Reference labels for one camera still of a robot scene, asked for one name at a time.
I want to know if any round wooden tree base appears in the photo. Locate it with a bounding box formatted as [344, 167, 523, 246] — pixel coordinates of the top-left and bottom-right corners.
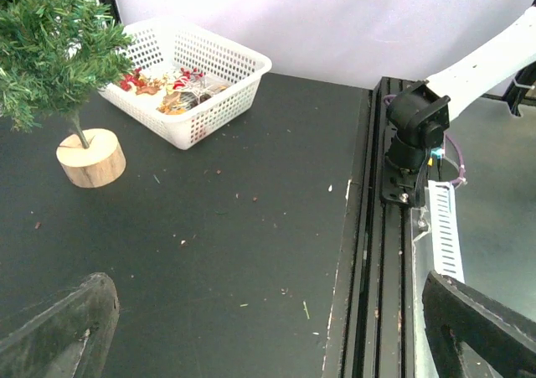
[56, 128, 126, 189]

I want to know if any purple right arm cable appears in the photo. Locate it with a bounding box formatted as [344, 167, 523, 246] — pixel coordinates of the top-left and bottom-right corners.
[383, 93, 468, 190]

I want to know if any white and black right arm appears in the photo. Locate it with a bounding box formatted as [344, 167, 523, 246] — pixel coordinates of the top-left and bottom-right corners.
[381, 6, 535, 207]

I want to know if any black aluminium frame rail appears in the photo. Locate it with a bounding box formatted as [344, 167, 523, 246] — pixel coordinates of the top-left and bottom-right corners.
[322, 77, 415, 377]

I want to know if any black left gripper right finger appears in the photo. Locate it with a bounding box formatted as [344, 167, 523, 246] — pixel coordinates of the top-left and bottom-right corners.
[421, 271, 535, 377]

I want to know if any small green christmas tree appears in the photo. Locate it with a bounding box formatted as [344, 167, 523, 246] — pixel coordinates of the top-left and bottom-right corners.
[1, 0, 133, 149]

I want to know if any red berry sprig ornament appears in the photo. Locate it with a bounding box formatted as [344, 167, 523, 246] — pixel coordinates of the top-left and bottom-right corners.
[118, 68, 145, 91]

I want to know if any white slotted cable duct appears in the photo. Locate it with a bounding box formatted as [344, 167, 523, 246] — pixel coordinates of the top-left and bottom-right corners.
[426, 180, 465, 283]

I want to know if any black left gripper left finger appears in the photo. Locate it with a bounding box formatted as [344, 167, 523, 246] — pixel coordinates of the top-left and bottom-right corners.
[1, 272, 120, 377]

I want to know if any white perforated plastic basket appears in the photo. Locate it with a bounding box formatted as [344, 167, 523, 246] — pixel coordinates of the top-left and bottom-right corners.
[100, 18, 272, 150]

